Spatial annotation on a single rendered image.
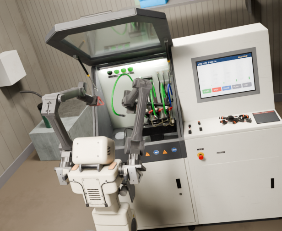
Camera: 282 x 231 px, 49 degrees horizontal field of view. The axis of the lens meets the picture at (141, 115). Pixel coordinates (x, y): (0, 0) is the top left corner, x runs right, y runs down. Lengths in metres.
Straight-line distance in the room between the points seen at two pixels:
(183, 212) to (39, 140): 2.30
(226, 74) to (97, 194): 1.30
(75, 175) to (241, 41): 1.49
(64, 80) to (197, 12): 2.32
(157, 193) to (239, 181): 0.66
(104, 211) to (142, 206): 0.86
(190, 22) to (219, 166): 2.36
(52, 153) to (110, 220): 2.51
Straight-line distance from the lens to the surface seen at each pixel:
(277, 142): 2.43
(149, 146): 2.33
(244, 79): 2.44
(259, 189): 2.67
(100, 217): 1.98
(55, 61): 5.07
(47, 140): 4.25
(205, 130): 2.31
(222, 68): 2.40
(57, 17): 4.82
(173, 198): 2.65
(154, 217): 2.82
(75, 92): 1.99
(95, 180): 1.71
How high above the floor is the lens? 2.21
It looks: 27 degrees down
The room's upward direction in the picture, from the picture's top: 13 degrees counter-clockwise
